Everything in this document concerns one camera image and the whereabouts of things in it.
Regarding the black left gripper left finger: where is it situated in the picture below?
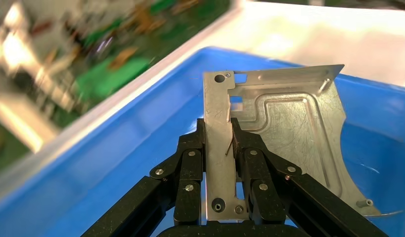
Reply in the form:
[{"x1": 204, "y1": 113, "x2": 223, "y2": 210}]
[{"x1": 80, "y1": 118, "x2": 207, "y2": 237}]

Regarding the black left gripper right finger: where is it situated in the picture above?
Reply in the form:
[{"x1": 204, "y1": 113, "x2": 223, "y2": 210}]
[{"x1": 231, "y1": 117, "x2": 390, "y2": 237}]

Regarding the metal bracket with holed flange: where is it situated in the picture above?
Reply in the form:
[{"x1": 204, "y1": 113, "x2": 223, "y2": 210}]
[{"x1": 202, "y1": 64, "x2": 404, "y2": 223}]

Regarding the blue plastic bin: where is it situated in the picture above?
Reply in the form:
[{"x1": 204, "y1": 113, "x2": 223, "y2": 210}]
[{"x1": 0, "y1": 46, "x2": 405, "y2": 237}]

